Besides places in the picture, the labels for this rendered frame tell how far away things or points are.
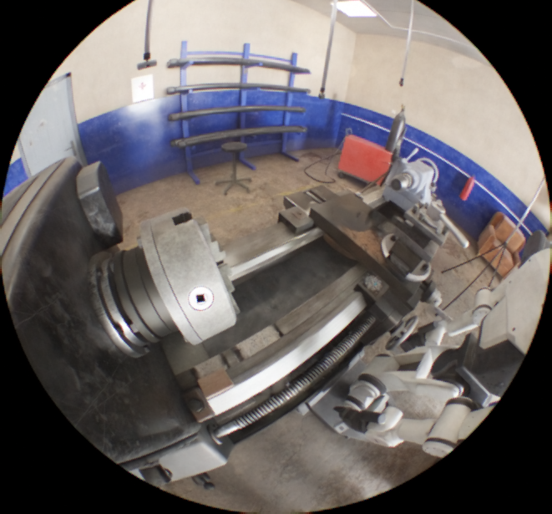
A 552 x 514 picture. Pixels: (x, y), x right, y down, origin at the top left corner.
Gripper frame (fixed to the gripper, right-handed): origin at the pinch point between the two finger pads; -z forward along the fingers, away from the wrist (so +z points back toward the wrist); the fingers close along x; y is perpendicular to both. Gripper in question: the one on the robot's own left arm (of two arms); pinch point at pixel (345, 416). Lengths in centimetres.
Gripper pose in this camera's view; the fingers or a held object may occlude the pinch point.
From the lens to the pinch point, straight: 91.0
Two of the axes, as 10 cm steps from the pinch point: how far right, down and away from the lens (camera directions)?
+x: -5.9, -7.1, 3.8
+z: 2.2, -5.9, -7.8
